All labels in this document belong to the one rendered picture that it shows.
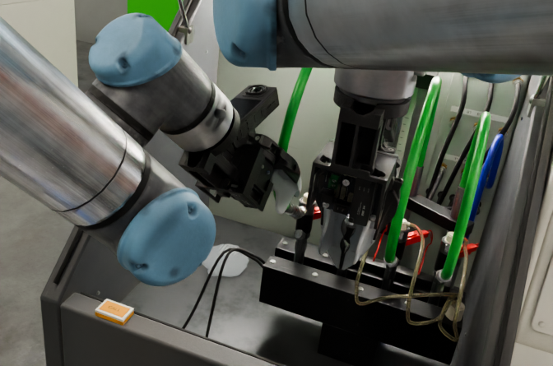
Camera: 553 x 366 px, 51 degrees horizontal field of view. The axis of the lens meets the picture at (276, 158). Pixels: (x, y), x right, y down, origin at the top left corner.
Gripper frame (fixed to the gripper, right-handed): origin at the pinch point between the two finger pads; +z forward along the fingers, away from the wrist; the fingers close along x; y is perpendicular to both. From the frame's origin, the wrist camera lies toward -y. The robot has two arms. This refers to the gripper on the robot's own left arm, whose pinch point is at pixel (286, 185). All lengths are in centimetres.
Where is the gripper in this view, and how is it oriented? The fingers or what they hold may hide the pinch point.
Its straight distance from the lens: 79.9
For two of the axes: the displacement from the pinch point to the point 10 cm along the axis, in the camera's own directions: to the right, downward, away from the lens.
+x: 8.4, 1.1, -5.3
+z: 4.2, 4.6, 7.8
